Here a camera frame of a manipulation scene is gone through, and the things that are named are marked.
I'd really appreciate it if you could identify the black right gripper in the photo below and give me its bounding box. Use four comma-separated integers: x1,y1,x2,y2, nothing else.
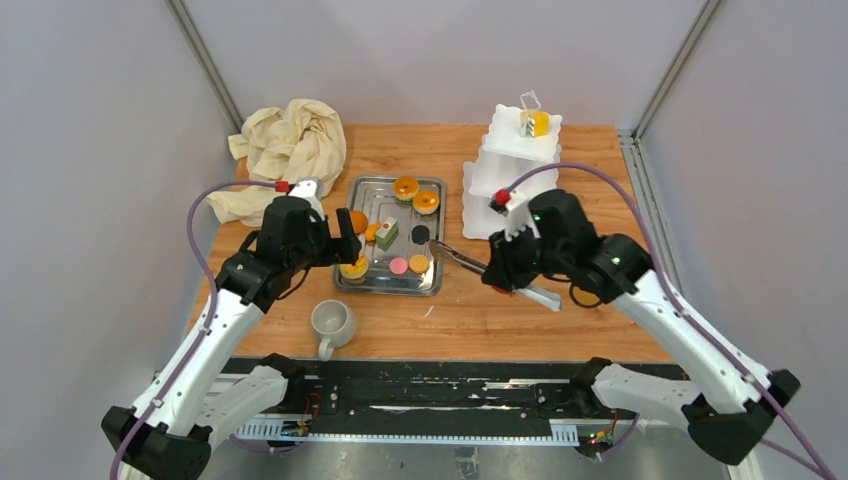
483,220,570,291

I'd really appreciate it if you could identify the orange topped tart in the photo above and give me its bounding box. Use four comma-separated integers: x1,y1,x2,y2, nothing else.
412,190,441,215
392,176,420,202

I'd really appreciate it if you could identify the yellow cake slice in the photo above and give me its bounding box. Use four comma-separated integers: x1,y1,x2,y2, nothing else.
519,109,550,138

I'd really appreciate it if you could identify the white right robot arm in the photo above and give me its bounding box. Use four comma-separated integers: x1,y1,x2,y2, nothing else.
482,189,800,465

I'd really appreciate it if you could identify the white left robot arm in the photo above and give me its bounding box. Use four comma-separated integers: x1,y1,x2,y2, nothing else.
101,195,361,479

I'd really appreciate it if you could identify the yellow glazed donut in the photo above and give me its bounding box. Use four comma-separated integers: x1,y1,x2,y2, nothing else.
338,253,370,284

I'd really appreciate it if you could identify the orange ball fruit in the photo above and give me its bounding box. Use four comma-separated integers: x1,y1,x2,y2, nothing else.
350,210,369,235

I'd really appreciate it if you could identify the green layered cake slice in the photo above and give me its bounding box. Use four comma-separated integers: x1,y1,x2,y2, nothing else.
375,217,399,251

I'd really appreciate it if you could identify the pink sandwich cookie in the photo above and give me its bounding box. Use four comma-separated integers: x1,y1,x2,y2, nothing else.
389,257,408,276

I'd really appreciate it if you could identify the stainless steel tray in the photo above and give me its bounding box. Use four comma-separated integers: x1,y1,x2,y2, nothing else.
333,174,447,297

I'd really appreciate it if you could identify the yellow round biscuit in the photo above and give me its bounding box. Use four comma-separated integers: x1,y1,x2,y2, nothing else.
408,254,430,274

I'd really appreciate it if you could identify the black sandwich cookie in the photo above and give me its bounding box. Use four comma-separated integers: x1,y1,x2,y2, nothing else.
410,225,430,245

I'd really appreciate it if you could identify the white ceramic mug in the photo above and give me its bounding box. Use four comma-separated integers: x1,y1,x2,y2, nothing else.
310,299,357,362

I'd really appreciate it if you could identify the white three-tier dessert stand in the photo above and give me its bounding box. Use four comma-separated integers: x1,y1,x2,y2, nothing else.
462,90,563,240

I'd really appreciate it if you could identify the cream crumpled cloth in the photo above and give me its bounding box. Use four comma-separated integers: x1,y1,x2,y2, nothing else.
205,99,347,227

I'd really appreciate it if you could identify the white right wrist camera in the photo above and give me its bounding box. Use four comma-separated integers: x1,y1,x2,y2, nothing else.
504,190,540,241

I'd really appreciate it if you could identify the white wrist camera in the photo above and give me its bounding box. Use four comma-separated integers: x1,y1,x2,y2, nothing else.
289,177,325,219
504,190,540,241

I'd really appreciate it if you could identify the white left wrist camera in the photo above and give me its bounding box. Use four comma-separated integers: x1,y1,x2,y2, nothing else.
289,177,325,219

